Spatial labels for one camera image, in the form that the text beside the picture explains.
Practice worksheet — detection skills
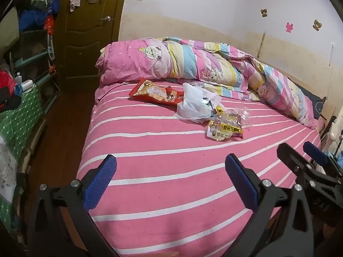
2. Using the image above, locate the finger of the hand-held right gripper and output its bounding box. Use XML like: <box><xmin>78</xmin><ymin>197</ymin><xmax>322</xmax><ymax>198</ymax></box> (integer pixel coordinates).
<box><xmin>304</xmin><ymin>141</ymin><xmax>343</xmax><ymax>178</ymax></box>
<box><xmin>277</xmin><ymin>142</ymin><xmax>322</xmax><ymax>193</ymax></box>

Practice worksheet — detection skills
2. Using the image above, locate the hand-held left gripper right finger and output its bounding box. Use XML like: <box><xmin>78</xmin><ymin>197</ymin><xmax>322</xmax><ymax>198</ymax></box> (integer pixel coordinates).
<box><xmin>224</xmin><ymin>153</ymin><xmax>314</xmax><ymax>257</ymax></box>

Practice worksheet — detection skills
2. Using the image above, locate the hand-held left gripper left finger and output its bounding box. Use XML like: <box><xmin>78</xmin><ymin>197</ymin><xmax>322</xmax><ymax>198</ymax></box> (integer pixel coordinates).
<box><xmin>28</xmin><ymin>154</ymin><xmax>118</xmax><ymax>257</ymax></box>

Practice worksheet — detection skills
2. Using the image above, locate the yellow snack packet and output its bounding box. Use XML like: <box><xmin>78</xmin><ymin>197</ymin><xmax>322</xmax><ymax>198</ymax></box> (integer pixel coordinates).
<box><xmin>207</xmin><ymin>112</ymin><xmax>244</xmax><ymax>141</ymax></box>

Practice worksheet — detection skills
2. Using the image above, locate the clear plastic wrapper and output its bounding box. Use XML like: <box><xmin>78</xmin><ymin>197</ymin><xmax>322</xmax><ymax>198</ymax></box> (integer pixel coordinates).
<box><xmin>214</xmin><ymin>106</ymin><xmax>252</xmax><ymax>131</ymax></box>

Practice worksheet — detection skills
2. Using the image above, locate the white plastic bag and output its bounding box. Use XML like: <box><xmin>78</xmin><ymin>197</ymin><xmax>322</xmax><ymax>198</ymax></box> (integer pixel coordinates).
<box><xmin>174</xmin><ymin>83</ymin><xmax>222</xmax><ymax>124</ymax></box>

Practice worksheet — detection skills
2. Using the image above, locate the red snack bag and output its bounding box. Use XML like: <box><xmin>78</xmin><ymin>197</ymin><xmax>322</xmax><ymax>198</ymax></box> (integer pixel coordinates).
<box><xmin>129</xmin><ymin>78</ymin><xmax>185</xmax><ymax>106</ymax></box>

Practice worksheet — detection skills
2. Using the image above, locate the cream padded chair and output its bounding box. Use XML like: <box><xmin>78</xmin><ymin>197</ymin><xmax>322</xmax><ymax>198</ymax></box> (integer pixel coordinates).
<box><xmin>325</xmin><ymin>110</ymin><xmax>343</xmax><ymax>150</ymax></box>

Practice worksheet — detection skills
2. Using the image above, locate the dark blue pillow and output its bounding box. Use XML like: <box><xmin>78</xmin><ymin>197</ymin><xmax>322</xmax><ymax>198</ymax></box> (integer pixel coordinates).
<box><xmin>288</xmin><ymin>78</ymin><xmax>326</xmax><ymax>120</ymax></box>

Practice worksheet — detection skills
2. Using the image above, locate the pink striped bed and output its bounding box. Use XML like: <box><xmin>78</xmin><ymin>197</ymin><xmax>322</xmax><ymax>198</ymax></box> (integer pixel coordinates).
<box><xmin>76</xmin><ymin>82</ymin><xmax>326</xmax><ymax>257</ymax></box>

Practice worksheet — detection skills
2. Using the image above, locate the white patterned cloth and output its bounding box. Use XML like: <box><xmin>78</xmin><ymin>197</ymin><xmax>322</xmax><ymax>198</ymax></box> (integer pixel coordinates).
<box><xmin>0</xmin><ymin>135</ymin><xmax>19</xmax><ymax>202</ymax></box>

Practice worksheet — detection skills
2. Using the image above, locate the green patterned tablecloth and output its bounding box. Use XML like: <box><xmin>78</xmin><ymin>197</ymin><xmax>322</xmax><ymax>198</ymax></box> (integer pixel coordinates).
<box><xmin>0</xmin><ymin>86</ymin><xmax>45</xmax><ymax>220</ymax></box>

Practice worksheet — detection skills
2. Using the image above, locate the black cloth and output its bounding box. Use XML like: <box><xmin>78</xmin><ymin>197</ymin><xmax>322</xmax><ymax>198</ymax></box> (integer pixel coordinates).
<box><xmin>0</xmin><ymin>88</ymin><xmax>22</xmax><ymax>111</ymax></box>

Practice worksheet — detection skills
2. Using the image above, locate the pink cartoon print quilt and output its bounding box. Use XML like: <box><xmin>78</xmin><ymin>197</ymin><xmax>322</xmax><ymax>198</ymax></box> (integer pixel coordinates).
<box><xmin>95</xmin><ymin>36</ymin><xmax>322</xmax><ymax>130</ymax></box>

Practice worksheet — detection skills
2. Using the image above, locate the brown wooden door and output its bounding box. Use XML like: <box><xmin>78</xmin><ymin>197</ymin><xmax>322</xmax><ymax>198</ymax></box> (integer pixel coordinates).
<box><xmin>55</xmin><ymin>0</ymin><xmax>130</xmax><ymax>79</ymax></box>

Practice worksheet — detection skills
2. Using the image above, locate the glass door cabinet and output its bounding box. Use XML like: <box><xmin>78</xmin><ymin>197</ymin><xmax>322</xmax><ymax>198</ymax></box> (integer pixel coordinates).
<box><xmin>11</xmin><ymin>29</ymin><xmax>58</xmax><ymax>108</ymax></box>

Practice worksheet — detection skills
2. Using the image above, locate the pile of clothes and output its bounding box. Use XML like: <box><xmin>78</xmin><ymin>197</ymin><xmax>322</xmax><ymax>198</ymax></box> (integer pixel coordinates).
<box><xmin>19</xmin><ymin>0</ymin><xmax>61</xmax><ymax>35</ymax></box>

